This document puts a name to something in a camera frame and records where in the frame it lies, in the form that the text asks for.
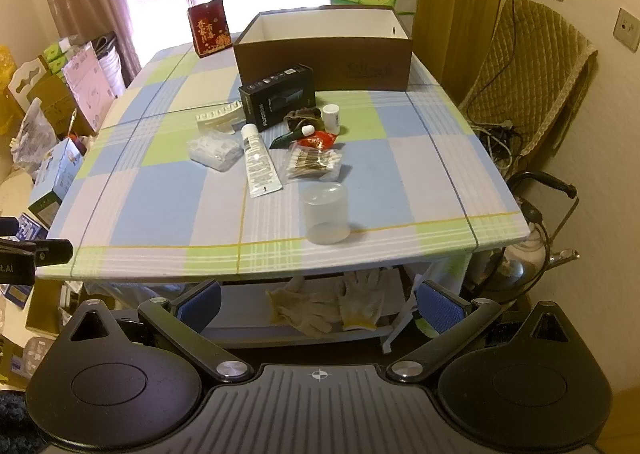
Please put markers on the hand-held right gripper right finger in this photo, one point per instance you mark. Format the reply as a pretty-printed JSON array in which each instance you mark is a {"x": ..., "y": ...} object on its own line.
[{"x": 440, "y": 306}]

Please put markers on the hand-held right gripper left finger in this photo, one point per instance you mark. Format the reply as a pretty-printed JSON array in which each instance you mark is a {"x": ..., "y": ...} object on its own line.
[{"x": 202, "y": 304}]

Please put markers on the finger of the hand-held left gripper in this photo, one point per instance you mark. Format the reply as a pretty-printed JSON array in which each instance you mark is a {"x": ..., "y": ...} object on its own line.
[
  {"x": 55, "y": 251},
  {"x": 7, "y": 227}
]

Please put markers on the white tube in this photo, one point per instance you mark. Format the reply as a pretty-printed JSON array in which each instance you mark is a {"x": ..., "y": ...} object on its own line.
[{"x": 259, "y": 163}]

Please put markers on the clear bag of cotton pads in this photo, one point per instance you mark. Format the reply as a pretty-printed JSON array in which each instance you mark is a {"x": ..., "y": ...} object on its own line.
[{"x": 214, "y": 149}]

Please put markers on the cotton swab packet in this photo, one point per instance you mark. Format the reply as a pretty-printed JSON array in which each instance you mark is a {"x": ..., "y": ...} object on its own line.
[{"x": 315, "y": 161}]

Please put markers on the green lip gel tube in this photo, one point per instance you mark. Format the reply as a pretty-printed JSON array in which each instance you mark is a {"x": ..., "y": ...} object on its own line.
[{"x": 287, "y": 138}]

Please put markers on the clear plastic ampoule tray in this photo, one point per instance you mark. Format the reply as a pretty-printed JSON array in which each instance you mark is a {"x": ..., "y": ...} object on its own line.
[{"x": 216, "y": 116}]

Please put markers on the red snack packet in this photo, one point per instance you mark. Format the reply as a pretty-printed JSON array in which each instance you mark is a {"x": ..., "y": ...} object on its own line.
[{"x": 322, "y": 138}]

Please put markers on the brown velvet scrunchie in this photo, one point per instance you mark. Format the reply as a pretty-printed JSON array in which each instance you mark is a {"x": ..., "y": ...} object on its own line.
[{"x": 299, "y": 116}]

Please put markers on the black product box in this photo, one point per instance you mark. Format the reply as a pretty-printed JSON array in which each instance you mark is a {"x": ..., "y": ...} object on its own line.
[{"x": 272, "y": 101}]

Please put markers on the small white bottle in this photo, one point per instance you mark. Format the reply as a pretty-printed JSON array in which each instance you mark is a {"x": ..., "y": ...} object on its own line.
[{"x": 331, "y": 119}]

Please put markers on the brown cardboard box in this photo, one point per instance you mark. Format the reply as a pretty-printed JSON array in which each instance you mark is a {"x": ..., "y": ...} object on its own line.
[{"x": 350, "y": 64}]

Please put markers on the blue printed box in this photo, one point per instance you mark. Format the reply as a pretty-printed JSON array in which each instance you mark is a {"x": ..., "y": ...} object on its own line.
[{"x": 57, "y": 178}]

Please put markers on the white work glove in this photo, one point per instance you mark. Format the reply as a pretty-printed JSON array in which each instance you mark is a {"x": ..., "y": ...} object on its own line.
[
  {"x": 300, "y": 306},
  {"x": 361, "y": 299}
]

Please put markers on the clear plastic bag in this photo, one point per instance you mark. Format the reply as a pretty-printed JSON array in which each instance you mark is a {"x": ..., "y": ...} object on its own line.
[{"x": 32, "y": 136}]

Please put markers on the plain brown carton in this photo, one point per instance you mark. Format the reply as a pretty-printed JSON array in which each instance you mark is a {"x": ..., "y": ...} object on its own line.
[{"x": 55, "y": 106}]

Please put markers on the small green tissue packs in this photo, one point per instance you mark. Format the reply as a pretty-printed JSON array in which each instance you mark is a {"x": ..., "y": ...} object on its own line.
[{"x": 57, "y": 56}]

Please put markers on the white paper bags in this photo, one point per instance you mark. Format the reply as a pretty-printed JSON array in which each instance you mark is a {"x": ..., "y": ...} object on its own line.
[{"x": 111, "y": 66}]

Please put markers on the chair with quilted cover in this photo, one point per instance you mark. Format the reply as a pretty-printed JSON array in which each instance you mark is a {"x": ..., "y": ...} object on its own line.
[{"x": 535, "y": 68}]

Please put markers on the red gift bag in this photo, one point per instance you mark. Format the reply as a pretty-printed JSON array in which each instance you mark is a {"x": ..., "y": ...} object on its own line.
[{"x": 210, "y": 28}]

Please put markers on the beige wall switch plate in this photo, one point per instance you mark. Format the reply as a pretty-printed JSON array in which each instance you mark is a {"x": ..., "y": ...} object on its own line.
[{"x": 629, "y": 29}]

